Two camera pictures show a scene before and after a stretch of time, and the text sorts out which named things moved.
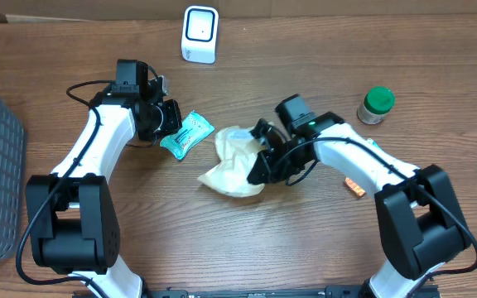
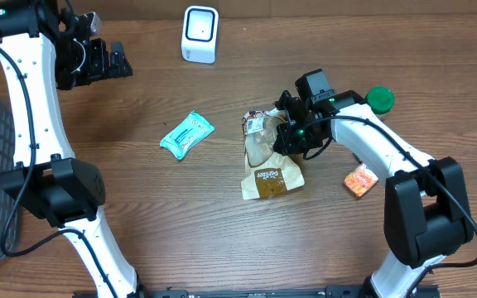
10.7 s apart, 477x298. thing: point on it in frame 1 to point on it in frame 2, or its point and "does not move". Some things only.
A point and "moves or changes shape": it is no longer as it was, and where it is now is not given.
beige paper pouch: [238, 150] moves or changes shape
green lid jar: [378, 102] does not move
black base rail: [331, 292] does not move
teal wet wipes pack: [194, 127] does not move
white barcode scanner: [199, 34] does not move
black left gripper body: [164, 119] to [80, 63]
